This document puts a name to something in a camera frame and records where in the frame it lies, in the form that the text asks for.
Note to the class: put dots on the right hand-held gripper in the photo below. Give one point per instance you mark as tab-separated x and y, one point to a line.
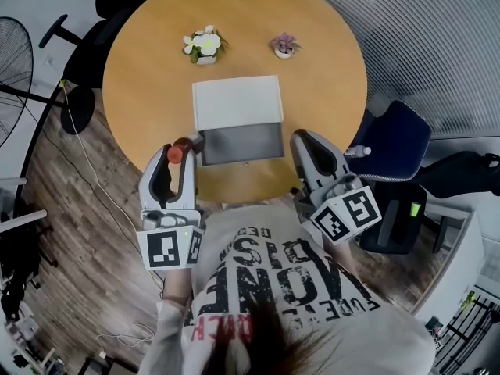
351	209

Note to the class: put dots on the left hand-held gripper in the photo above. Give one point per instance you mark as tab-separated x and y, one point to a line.
164	248

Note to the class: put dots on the red round object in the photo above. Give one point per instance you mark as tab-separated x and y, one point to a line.
174	154

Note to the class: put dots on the white drawer box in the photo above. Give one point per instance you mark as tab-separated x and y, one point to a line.
238	104

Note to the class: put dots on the person's right forearm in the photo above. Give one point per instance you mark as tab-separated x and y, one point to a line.
345	260

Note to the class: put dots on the person's left forearm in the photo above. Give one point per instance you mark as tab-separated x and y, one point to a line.
176	283

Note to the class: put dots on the clear plastic water bottle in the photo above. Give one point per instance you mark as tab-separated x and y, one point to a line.
356	152

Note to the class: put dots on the blue and white chair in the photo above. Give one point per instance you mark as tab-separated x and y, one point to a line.
394	139

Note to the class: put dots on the green cup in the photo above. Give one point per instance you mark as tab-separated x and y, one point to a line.
415	208

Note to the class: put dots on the black standing fan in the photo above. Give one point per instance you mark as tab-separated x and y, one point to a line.
78	111

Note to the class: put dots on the small pink potted plant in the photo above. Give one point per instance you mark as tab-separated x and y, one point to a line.
284	47

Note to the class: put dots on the potted white flower plant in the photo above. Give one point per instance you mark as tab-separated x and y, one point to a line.
205	43

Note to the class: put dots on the black office chair with headrest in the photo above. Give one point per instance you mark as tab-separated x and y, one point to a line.
84	59

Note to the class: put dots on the black floor stand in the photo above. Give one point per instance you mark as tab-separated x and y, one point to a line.
15	264

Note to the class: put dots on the white desk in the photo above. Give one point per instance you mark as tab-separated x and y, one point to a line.
449	272

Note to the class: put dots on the person's white printed shirt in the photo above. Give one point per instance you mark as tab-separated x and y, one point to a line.
351	346

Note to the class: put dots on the black metal rack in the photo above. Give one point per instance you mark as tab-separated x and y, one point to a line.
468	326

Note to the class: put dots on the white furniture frame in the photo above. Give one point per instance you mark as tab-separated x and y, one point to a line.
23	218

